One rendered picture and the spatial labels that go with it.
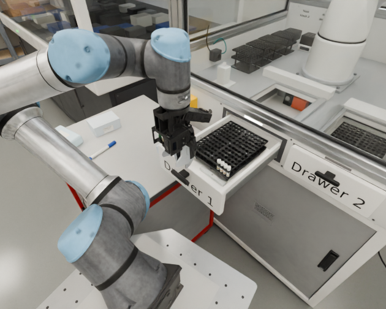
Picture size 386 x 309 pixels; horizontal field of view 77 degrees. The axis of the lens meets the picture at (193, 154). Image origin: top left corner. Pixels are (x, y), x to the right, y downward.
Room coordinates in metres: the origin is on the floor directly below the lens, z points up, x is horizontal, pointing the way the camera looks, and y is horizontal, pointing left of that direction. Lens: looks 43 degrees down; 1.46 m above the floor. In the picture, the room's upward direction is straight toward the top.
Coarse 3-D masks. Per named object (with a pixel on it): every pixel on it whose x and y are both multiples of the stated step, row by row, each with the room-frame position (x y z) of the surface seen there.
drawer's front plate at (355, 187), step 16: (288, 160) 0.61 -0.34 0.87; (304, 160) 0.57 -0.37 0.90; (320, 160) 0.54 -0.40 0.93; (304, 176) 0.56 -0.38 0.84; (336, 176) 0.50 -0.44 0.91; (352, 176) 0.48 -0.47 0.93; (336, 192) 0.48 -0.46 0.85; (352, 192) 0.45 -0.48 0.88; (368, 192) 0.43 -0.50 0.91; (384, 192) 0.42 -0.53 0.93; (352, 208) 0.43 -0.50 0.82; (368, 208) 0.41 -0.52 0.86
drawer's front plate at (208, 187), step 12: (168, 156) 0.58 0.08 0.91; (168, 168) 0.58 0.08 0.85; (180, 168) 0.54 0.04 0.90; (192, 168) 0.51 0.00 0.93; (192, 180) 0.49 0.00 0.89; (204, 180) 0.46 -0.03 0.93; (192, 192) 0.49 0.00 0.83; (204, 192) 0.46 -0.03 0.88; (216, 192) 0.42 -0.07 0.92; (216, 204) 0.42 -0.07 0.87
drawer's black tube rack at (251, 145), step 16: (224, 128) 0.75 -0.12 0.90; (240, 128) 0.75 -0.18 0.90; (208, 144) 0.65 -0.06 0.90; (224, 144) 0.65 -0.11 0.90; (240, 144) 0.65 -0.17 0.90; (256, 144) 0.69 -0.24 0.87; (208, 160) 0.60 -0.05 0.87; (224, 160) 0.57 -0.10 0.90; (240, 160) 0.57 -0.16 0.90; (224, 176) 0.53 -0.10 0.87
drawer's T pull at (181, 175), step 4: (172, 172) 0.51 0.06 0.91; (176, 172) 0.51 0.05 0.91; (180, 172) 0.51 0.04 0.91; (184, 172) 0.51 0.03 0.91; (188, 172) 0.51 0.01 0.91; (176, 176) 0.49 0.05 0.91; (180, 176) 0.49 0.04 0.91; (184, 176) 0.49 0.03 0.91; (188, 176) 0.50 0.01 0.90; (180, 180) 0.48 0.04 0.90; (184, 180) 0.47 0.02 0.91; (184, 184) 0.47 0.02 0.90
